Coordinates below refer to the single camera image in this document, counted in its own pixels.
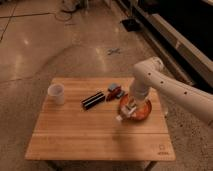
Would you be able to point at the white plastic bottle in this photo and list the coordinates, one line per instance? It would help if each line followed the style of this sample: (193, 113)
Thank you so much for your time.
(126, 110)

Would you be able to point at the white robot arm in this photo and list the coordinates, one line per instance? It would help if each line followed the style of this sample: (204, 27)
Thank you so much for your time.
(147, 74)

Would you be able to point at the red ceramic bowl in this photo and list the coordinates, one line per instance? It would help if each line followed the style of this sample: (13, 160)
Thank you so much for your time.
(143, 108)

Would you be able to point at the red and grey toy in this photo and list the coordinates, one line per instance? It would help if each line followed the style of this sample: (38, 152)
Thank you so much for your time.
(115, 91)

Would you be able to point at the black rectangular box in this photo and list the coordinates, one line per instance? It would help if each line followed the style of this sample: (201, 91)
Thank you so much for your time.
(93, 100)

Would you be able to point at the wooden table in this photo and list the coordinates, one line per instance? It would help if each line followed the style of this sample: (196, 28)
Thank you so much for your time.
(68, 132)

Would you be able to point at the white plastic cup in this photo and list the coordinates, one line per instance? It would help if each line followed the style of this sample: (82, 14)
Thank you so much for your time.
(56, 91)

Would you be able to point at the black floor plate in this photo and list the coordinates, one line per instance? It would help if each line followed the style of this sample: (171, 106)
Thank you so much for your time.
(130, 24)

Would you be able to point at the white object with cables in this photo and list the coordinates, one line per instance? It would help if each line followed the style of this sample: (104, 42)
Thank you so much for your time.
(73, 5)

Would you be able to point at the long white wall rail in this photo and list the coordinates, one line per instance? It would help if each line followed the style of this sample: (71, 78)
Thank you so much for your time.
(181, 31)

